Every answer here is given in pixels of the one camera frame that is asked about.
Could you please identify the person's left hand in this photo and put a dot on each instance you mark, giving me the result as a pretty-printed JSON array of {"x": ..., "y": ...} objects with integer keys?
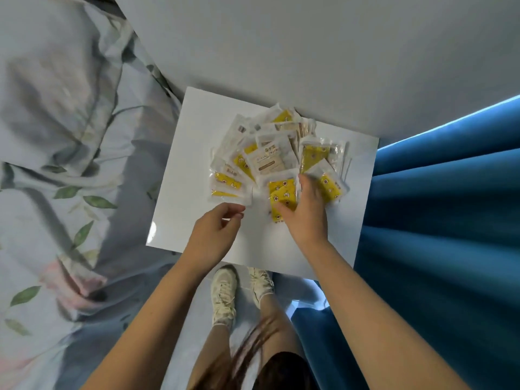
[{"x": 211, "y": 239}]

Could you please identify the person's right hand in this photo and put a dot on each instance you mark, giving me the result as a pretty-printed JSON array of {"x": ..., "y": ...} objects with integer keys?
[{"x": 308, "y": 223}]

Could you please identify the pile of yellow sachet packets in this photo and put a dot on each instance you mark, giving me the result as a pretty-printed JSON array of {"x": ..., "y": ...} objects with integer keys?
[{"x": 270, "y": 158}]

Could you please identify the person's right forearm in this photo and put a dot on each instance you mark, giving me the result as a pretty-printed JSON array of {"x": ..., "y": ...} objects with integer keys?
[{"x": 378, "y": 329}]

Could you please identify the person's left forearm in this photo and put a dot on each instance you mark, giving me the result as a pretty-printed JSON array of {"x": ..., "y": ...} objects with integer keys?
[{"x": 142, "y": 337}]

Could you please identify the white bedside table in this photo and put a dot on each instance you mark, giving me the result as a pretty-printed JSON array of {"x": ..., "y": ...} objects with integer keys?
[{"x": 183, "y": 199}]

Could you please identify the person's left white shoe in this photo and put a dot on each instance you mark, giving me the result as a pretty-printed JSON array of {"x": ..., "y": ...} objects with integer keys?
[{"x": 224, "y": 296}]

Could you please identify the person's white shoe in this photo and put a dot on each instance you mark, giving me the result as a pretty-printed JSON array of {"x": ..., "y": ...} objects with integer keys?
[
  {"x": 260, "y": 284},
  {"x": 224, "y": 296}
]

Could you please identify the person's right white shoe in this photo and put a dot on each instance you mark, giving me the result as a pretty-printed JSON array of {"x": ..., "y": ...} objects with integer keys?
[{"x": 260, "y": 284}]

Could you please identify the person's right leg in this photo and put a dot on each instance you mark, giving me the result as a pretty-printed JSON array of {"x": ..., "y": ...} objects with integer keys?
[{"x": 284, "y": 333}]

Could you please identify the person's leg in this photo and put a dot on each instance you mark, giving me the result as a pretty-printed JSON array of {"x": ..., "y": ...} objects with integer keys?
[
  {"x": 211, "y": 353},
  {"x": 284, "y": 333}
]

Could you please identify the person's left leg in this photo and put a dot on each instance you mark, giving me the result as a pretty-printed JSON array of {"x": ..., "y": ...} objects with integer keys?
[{"x": 211, "y": 353}]

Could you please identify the blue curtain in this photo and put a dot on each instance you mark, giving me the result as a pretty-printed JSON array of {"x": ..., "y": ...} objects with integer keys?
[{"x": 447, "y": 239}]

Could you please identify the black shorts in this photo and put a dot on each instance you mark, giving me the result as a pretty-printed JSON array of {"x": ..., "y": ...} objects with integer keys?
[{"x": 288, "y": 373}]

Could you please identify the floral bed sheet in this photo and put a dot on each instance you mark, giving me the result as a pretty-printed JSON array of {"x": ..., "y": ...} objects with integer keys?
[{"x": 40, "y": 239}]

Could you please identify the floral pillow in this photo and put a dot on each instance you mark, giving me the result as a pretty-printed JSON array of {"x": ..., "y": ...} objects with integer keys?
[{"x": 48, "y": 97}]

